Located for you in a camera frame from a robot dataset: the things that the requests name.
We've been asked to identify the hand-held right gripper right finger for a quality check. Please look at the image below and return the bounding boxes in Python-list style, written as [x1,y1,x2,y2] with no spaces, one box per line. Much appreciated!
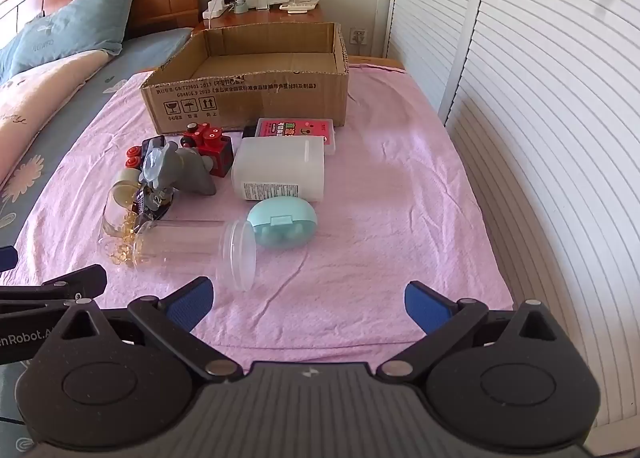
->
[376,281,571,382]

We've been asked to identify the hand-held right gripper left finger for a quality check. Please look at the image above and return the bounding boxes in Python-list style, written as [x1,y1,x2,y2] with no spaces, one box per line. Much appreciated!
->
[50,277,245,382]

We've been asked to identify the clear plastic jar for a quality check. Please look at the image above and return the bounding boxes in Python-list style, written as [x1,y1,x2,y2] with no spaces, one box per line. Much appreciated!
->
[131,219,258,292]

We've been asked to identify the clear yellow capsule bottle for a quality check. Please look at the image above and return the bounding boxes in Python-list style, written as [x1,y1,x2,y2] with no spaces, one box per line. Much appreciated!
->
[98,167,151,270]

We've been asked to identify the dark brown snack packet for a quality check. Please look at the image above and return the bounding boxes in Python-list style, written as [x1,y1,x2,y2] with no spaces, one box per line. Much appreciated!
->
[135,185,173,219]

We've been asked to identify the mint green oval case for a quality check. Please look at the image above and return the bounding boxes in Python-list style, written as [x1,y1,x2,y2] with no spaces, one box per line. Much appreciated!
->
[248,197,319,247]

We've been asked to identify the grey elephant toy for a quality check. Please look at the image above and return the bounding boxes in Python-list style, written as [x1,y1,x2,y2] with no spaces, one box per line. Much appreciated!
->
[140,141,218,196]

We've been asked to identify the black toy train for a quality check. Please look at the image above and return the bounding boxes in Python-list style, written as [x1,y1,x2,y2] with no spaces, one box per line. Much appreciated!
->
[125,135,171,174]

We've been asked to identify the white plastic bottle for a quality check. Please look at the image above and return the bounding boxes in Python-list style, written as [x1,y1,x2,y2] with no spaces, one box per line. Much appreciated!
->
[231,137,326,202]

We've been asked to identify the red toy train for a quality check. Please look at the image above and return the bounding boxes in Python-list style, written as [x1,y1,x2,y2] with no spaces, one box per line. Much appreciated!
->
[181,122,235,176]

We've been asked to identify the pink card box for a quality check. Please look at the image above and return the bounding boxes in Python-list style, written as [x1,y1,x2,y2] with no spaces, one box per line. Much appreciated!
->
[256,117,337,155]

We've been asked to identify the brown cardboard box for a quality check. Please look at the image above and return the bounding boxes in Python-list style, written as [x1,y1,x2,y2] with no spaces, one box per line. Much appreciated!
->
[140,22,350,135]

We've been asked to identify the pink towel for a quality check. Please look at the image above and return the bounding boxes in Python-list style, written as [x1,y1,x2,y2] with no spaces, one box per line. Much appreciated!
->
[10,63,516,354]

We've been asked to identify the pink cream quilt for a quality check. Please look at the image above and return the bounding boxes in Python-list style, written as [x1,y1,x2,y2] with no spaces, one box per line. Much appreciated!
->
[0,49,111,189]

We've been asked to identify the white louvered closet door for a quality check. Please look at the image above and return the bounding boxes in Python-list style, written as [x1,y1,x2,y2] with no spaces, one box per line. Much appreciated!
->
[440,0,640,439]
[385,0,493,124]

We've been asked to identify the blue patterned bed sheet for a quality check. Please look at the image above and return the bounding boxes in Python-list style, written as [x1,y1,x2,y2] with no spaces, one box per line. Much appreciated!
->
[0,27,196,444]

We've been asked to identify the teal pillow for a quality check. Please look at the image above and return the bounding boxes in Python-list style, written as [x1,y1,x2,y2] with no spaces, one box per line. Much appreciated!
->
[0,0,139,79]

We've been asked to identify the wooden nightstand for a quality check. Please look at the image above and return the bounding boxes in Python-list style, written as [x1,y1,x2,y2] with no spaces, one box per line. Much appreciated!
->
[192,6,326,36]

